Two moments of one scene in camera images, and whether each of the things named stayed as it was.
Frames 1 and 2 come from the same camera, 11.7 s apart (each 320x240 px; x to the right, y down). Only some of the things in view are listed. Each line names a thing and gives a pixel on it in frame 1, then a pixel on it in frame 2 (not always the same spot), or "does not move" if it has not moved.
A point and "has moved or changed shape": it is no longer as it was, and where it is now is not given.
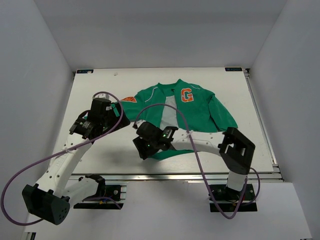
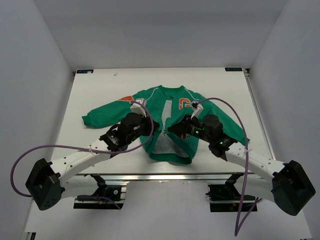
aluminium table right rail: (277, 176) does not move
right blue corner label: (233, 69) does not move
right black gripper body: (150, 146) to (193, 128)
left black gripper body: (111, 121) to (144, 129)
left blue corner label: (84, 71) does not move
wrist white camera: (106, 96) to (138, 108)
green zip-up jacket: (198, 109) has moved or changed shape
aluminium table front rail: (175, 177) does not move
